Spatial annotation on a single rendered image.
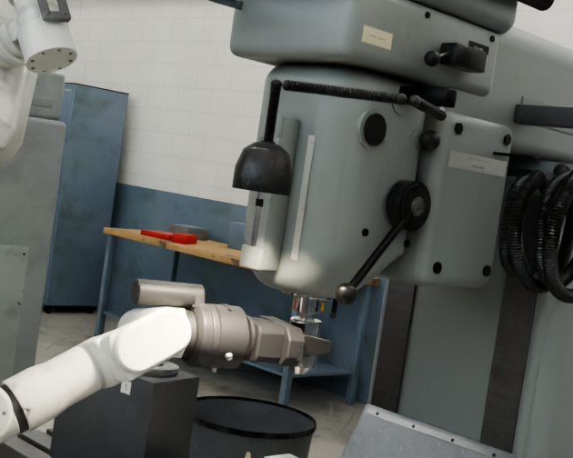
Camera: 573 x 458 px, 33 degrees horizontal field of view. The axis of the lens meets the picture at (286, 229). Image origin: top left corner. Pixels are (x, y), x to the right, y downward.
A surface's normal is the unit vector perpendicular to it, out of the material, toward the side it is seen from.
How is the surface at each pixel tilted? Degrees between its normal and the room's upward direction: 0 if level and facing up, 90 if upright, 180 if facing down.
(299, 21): 90
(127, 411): 90
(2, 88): 58
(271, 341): 90
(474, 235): 90
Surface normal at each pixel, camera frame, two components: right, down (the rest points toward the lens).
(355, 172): 0.47, 0.11
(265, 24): -0.70, -0.07
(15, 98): 0.79, -0.40
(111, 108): 0.70, 0.14
